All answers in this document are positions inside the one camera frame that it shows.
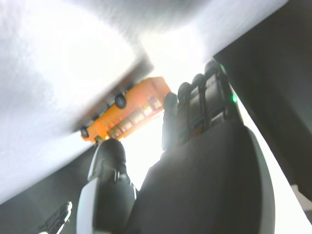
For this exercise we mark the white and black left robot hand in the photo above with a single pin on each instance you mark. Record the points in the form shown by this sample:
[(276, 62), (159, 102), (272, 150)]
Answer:
[(202, 175)]

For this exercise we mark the yellow toy car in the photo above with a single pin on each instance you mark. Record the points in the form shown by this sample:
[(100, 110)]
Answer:
[(136, 104)]

